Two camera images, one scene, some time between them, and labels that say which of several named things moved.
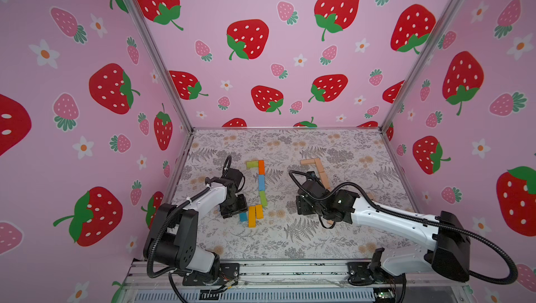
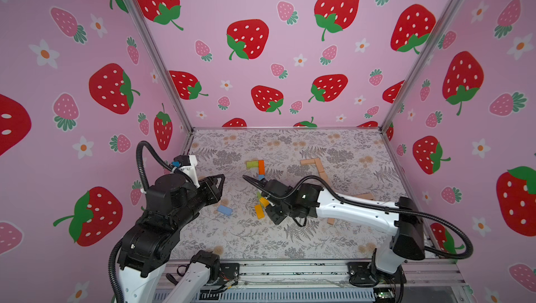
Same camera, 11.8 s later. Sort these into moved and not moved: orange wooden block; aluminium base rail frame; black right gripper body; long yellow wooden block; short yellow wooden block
Moved: short yellow wooden block; long yellow wooden block; black right gripper body
Not moved: aluminium base rail frame; orange wooden block
